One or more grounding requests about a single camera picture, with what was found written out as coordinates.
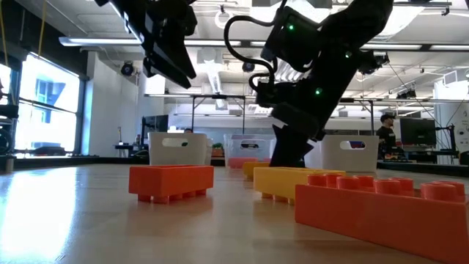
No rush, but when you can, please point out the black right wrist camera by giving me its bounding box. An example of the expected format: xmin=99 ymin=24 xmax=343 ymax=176
xmin=255 ymin=81 xmax=285 ymax=109

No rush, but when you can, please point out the black background desk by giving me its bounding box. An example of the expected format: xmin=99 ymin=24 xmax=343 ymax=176
xmin=114 ymin=142 xmax=149 ymax=164

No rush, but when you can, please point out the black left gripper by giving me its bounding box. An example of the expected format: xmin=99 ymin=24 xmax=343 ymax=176
xmin=126 ymin=0 xmax=199 ymax=90

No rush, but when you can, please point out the white coiled cable ring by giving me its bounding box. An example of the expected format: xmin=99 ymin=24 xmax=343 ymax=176
xmin=214 ymin=10 xmax=235 ymax=30

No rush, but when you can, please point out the gray cylindrical post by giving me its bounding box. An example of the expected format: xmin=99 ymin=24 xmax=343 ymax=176
xmin=0 ymin=156 xmax=15 ymax=174

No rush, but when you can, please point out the large bright window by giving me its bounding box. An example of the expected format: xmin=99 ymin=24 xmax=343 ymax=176
xmin=0 ymin=51 xmax=87 ymax=155

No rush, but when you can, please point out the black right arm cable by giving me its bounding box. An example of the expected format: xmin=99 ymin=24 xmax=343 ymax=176
xmin=224 ymin=13 xmax=285 ymax=92

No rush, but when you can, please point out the black box shaped equipment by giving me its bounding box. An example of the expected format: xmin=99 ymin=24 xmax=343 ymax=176
xmin=0 ymin=103 xmax=19 ymax=120

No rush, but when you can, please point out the yellow hanging cable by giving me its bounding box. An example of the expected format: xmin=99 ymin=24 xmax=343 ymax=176
xmin=0 ymin=0 xmax=9 ymax=67
xmin=37 ymin=0 xmax=48 ymax=56

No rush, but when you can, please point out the clear plastic bin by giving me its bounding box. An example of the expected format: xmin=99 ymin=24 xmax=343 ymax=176
xmin=223 ymin=133 xmax=276 ymax=169

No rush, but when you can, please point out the white plastic bin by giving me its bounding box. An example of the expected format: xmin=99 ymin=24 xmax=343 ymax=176
xmin=314 ymin=134 xmax=380 ymax=173
xmin=148 ymin=131 xmax=213 ymax=166

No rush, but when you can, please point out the black rounded background object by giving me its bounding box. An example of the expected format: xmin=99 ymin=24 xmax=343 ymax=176
xmin=31 ymin=145 xmax=67 ymax=157

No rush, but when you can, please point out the yellow toy brick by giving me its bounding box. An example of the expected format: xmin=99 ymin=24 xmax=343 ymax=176
xmin=243 ymin=161 xmax=274 ymax=180
xmin=253 ymin=166 xmax=346 ymax=205

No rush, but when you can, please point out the black monitor stand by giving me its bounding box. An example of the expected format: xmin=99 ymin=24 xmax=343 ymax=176
xmin=435 ymin=124 xmax=457 ymax=158

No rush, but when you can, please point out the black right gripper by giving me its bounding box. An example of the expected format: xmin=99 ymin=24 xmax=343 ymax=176
xmin=270 ymin=102 xmax=328 ymax=168

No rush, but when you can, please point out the black computer monitor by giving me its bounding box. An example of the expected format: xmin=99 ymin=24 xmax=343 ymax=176
xmin=141 ymin=114 xmax=170 ymax=144
xmin=399 ymin=117 xmax=437 ymax=148

